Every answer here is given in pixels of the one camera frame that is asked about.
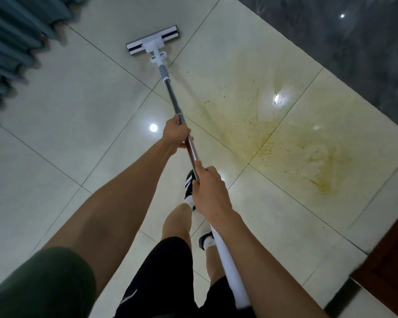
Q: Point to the person's left hand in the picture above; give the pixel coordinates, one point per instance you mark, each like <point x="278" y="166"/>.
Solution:
<point x="173" y="133"/>

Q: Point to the person's right hand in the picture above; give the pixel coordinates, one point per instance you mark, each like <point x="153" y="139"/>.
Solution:
<point x="211" y="197"/>

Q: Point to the person's left thumb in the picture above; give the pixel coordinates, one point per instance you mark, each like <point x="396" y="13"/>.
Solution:
<point x="181" y="124"/>

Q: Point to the person's right thumb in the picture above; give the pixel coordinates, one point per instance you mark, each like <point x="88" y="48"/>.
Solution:
<point x="199" y="170"/>

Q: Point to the white mop with metal pole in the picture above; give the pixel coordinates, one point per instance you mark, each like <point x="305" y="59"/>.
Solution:
<point x="171" y="95"/>

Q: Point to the person's right forearm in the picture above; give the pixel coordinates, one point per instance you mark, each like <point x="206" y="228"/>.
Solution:
<point x="262" y="271"/>

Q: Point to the person's left forearm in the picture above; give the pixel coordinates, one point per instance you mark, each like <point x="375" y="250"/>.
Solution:
<point x="132" y="182"/>

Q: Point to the black shoe with white stripes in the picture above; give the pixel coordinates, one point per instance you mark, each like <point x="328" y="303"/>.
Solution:
<point x="203" y="237"/>
<point x="189" y="185"/>

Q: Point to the white sock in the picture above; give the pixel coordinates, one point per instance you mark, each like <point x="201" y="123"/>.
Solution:
<point x="189" y="203"/>
<point x="209" y="243"/>

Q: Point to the person's left leg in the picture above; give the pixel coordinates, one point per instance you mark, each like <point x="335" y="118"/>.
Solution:
<point x="177" y="221"/>

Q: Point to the person's leg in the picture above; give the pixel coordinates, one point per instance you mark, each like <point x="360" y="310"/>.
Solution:
<point x="215" y="264"/>
<point x="177" y="221"/>

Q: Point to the yellow stain of spilled liquid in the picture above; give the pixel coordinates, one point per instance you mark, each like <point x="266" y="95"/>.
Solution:
<point x="252" y="129"/>

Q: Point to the person's right leg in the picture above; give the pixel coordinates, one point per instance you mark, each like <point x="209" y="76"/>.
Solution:
<point x="215" y="264"/>

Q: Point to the black shorts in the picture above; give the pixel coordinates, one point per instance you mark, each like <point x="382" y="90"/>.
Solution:
<point x="165" y="281"/>

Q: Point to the grey-blue pleated curtain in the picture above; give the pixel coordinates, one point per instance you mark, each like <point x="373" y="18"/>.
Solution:
<point x="13" y="46"/>

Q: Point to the dark green shirt sleeve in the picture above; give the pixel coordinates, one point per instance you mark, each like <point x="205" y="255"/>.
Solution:
<point x="43" y="284"/>

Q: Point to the dark brown wooden furniture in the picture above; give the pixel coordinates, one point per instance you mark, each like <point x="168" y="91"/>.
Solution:
<point x="388" y="261"/>

